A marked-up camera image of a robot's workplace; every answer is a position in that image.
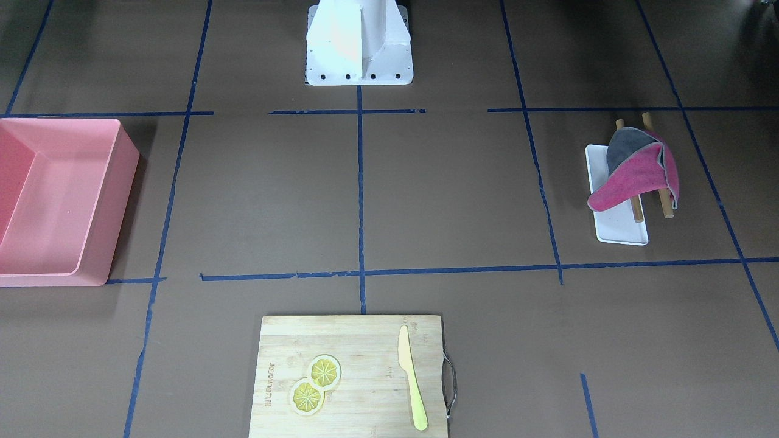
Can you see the pink and grey cloth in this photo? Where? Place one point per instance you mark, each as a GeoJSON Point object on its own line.
{"type": "Point", "coordinates": [637, 162]}

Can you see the yellow plastic knife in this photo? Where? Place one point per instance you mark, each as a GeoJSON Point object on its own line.
{"type": "Point", "coordinates": [405, 358]}

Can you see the lemon slice near knife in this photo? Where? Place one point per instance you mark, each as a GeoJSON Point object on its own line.
{"type": "Point", "coordinates": [324, 372]}

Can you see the wooden cutting board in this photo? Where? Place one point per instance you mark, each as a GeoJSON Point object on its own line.
{"type": "Point", "coordinates": [372, 397]}

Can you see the lemon slice near logo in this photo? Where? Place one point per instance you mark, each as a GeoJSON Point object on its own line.
{"type": "Point", "coordinates": [306, 399]}

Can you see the white rectangular tray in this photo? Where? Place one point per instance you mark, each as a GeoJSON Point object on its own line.
{"type": "Point", "coordinates": [616, 225]}

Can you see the pink plastic bin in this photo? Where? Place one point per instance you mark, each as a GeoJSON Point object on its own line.
{"type": "Point", "coordinates": [65, 188]}

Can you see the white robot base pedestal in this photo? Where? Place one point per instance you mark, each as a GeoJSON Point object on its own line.
{"type": "Point", "coordinates": [358, 43]}

